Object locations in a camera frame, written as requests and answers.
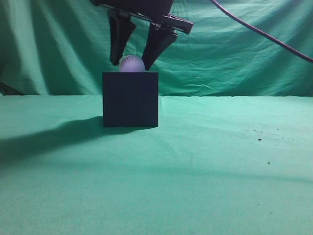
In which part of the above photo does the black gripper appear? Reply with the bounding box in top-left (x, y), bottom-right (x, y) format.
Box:
top-left (91, 0), bottom-right (193, 71)

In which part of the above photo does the white ball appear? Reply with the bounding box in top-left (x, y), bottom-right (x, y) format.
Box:
top-left (119, 55), bottom-right (145, 72)

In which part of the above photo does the dark purple foam cube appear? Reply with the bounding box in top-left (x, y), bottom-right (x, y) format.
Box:
top-left (102, 72), bottom-right (158, 128)

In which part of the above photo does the green cloth backdrop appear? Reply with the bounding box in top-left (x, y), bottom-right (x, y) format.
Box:
top-left (0, 0), bottom-right (313, 96)

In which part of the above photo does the green cloth table cover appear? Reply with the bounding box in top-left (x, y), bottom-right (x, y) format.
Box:
top-left (0, 95), bottom-right (313, 235)

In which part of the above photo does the dark cable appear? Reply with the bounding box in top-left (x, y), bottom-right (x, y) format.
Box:
top-left (209, 0), bottom-right (313, 63)

